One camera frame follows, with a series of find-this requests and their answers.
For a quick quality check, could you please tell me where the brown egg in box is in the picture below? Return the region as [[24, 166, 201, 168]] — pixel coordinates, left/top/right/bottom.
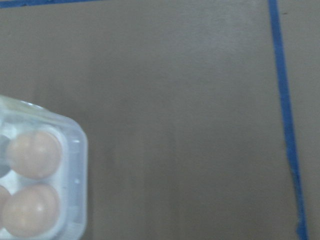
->
[[0, 185, 11, 218], [6, 130, 63, 180], [1, 184, 61, 238]]

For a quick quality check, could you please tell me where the clear plastic egg box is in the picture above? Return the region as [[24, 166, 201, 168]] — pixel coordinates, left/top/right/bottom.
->
[[0, 96, 88, 240]]

